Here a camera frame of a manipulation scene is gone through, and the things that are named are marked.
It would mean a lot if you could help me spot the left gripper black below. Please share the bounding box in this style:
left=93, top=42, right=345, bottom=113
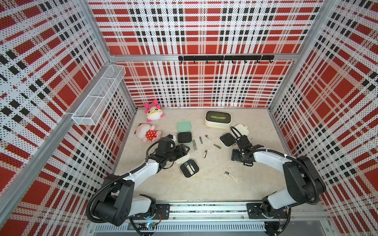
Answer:
left=165, top=144, right=190, bottom=161

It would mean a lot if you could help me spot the cream case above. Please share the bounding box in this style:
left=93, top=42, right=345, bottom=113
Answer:
left=175, top=153, right=200, bottom=179
left=219, top=124, right=249, bottom=147

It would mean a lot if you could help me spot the large cream nail clipper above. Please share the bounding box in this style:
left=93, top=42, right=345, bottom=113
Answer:
left=185, top=163, right=192, bottom=175

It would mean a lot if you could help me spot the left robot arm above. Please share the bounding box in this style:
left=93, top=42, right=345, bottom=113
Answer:
left=85, top=137, right=190, bottom=226

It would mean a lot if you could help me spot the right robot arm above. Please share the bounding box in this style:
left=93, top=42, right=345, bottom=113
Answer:
left=231, top=135, right=326, bottom=215

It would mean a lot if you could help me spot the green nail clipper case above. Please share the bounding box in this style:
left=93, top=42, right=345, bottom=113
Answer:
left=177, top=121, right=193, bottom=144

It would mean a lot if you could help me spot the large clipper near front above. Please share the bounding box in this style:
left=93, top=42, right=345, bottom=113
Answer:
left=224, top=171, right=239, bottom=182

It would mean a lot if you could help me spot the pink doll red dress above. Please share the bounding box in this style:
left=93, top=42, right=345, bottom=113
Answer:
left=135, top=124, right=162, bottom=142

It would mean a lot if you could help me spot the pink owl plush toy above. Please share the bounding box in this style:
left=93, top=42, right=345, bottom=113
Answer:
left=144, top=99, right=165, bottom=123

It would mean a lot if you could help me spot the cream tissue box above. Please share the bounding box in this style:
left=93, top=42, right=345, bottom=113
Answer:
left=204, top=111, right=232, bottom=129

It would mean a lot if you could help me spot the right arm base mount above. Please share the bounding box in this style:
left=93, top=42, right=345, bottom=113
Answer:
left=247, top=202, right=288, bottom=219

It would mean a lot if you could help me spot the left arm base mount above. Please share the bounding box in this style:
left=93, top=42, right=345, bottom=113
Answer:
left=131, top=204, right=171, bottom=220

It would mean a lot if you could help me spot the aluminium front rail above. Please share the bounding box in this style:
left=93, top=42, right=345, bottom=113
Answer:
left=85, top=201, right=336, bottom=236

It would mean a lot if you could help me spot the white wire mesh basket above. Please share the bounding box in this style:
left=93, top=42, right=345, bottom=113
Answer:
left=72, top=65, right=126, bottom=126

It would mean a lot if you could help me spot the black wall hook rail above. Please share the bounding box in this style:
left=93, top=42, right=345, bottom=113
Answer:
left=178, top=55, right=275, bottom=62

